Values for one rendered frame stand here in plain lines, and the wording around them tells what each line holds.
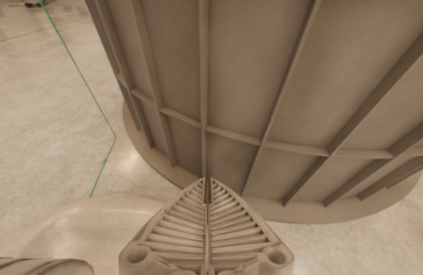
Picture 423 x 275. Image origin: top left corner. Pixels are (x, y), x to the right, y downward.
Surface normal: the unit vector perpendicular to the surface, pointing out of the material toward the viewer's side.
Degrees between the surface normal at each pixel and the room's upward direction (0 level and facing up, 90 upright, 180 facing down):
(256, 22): 90
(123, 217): 1
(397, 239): 0
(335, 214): 0
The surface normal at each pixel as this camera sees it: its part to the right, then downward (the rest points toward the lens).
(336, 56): -0.21, 0.70
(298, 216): 0.04, -0.69
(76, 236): 0.01, 0.43
